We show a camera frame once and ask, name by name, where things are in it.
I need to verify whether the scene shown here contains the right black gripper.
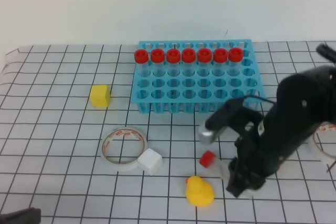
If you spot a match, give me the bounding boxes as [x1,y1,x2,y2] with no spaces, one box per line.
[226,111,302,197]

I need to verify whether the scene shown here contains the red-capped clear tube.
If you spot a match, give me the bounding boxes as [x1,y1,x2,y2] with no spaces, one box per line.
[199,151,230,180]

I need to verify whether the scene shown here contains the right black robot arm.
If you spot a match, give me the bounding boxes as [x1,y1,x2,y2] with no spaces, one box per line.
[226,66,335,197]

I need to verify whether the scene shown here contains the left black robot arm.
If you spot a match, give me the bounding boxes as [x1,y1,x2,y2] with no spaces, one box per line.
[1,207,41,224]

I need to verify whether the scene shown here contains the blue test tube rack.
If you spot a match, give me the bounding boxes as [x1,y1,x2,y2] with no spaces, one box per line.
[131,39,265,113]

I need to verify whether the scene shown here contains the white black-grid cloth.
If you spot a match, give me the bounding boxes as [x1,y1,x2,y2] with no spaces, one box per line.
[1,45,335,223]

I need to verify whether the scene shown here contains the yellow rubber duck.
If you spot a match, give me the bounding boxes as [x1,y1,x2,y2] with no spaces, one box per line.
[185,176,215,207]

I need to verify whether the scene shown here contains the white foam cube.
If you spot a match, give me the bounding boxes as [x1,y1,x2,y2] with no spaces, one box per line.
[137,148,163,176]

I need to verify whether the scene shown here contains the right white tape roll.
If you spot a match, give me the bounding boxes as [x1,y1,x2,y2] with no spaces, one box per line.
[308,123,335,165]

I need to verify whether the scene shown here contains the yellow foam cube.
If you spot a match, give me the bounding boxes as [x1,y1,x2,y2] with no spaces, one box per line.
[89,85,110,108]

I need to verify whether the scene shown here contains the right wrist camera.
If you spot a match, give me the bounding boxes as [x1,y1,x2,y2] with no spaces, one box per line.
[198,97,263,145]

